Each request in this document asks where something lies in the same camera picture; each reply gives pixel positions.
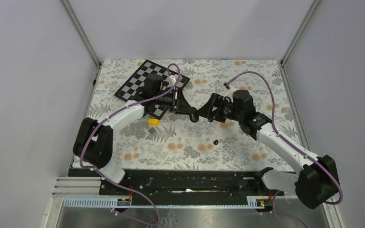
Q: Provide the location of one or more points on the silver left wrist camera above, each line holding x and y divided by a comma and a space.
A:
175, 81

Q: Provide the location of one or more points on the right aluminium frame post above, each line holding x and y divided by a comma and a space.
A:
303, 25

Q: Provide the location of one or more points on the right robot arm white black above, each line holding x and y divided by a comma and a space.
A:
315, 178

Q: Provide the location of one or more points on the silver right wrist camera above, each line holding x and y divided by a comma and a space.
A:
230, 91

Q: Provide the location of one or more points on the aluminium frame post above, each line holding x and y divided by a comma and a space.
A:
80, 31
303, 25

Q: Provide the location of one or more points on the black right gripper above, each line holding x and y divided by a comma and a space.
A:
216, 100

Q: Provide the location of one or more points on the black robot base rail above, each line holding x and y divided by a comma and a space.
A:
185, 186

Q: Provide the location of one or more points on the floral patterned table mat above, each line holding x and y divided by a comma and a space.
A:
180, 144

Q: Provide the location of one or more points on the left aluminium frame post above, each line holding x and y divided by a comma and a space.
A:
80, 31

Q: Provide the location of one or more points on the yellow block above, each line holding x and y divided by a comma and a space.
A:
153, 122

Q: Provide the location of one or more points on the black earbud case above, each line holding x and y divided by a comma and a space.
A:
194, 117

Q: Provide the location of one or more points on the black white checkerboard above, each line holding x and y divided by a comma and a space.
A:
136, 81

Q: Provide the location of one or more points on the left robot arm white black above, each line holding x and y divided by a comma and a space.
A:
94, 142

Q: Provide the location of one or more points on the small grey square tile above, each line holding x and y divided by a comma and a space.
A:
152, 131

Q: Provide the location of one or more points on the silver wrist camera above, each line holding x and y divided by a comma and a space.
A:
175, 81
230, 91

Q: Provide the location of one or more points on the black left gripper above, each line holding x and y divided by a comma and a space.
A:
179, 105

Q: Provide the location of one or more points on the white slotted cable duct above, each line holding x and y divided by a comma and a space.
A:
126, 203

